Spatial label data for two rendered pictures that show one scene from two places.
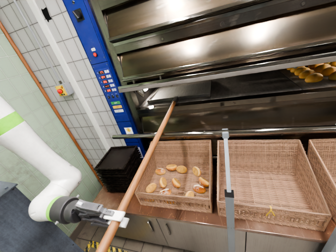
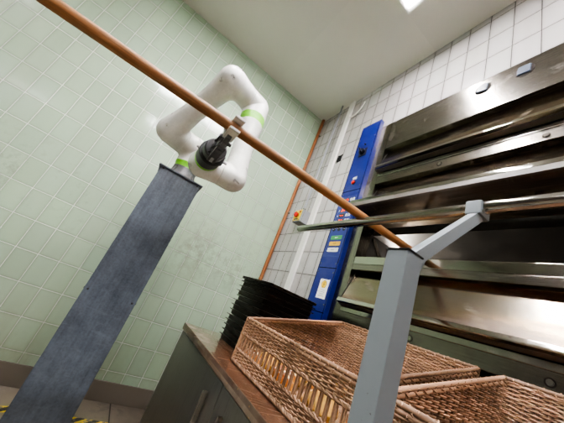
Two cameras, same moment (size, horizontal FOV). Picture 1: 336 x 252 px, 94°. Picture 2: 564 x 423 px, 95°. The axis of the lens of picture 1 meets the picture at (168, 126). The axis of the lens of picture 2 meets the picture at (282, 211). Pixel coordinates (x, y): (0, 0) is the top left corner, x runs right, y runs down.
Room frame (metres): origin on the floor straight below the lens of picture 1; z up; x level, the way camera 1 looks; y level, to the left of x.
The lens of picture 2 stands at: (0.03, -0.32, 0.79)
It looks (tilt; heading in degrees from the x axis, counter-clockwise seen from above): 20 degrees up; 43
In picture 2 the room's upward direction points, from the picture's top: 22 degrees clockwise
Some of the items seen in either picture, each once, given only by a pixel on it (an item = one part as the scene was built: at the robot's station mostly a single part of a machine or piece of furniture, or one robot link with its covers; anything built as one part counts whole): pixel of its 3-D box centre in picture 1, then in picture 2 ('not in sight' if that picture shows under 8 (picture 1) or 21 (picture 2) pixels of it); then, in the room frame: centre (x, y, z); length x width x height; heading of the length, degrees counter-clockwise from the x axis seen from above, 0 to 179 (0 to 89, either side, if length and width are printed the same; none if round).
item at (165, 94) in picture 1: (180, 90); not in sight; (1.43, -0.20, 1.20); 0.55 x 0.36 x 0.03; 68
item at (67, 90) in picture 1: (64, 89); (300, 217); (1.46, 0.80, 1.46); 0.10 x 0.07 x 0.10; 68
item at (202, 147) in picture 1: (176, 171); (342, 362); (0.93, 0.02, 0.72); 0.56 x 0.49 x 0.28; 68
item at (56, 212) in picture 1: (67, 208); (211, 155); (0.43, 0.46, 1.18); 0.12 x 0.06 x 0.09; 158
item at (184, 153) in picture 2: not in sight; (191, 154); (0.58, 0.95, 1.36); 0.16 x 0.13 x 0.19; 179
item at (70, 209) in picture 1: (81, 212); (216, 148); (0.40, 0.39, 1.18); 0.09 x 0.07 x 0.08; 68
